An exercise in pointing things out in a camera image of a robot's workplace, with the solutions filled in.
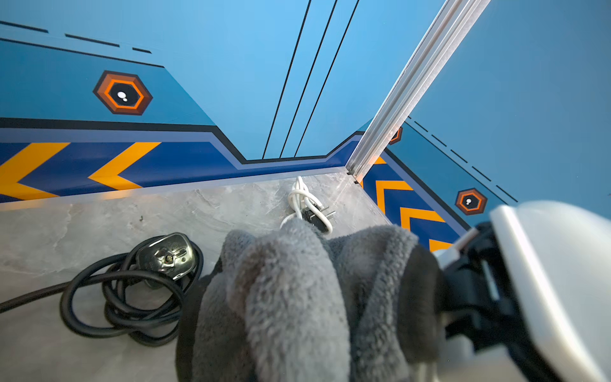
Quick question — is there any black power cable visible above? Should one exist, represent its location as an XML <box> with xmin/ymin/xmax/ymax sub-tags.
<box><xmin>0</xmin><ymin>231</ymin><xmax>205</xmax><ymax>348</ymax></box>

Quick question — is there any white power cable with plug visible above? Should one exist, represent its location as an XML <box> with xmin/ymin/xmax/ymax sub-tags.
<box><xmin>279</xmin><ymin>176</ymin><xmax>337</xmax><ymax>236</ymax></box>

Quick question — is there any grey microfibre cloth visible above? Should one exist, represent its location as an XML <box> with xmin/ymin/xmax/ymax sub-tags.
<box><xmin>175</xmin><ymin>220</ymin><xmax>442</xmax><ymax>381</ymax></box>

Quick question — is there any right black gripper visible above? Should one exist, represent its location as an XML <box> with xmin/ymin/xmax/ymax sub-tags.
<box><xmin>436</xmin><ymin>222</ymin><xmax>562</xmax><ymax>381</ymax></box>

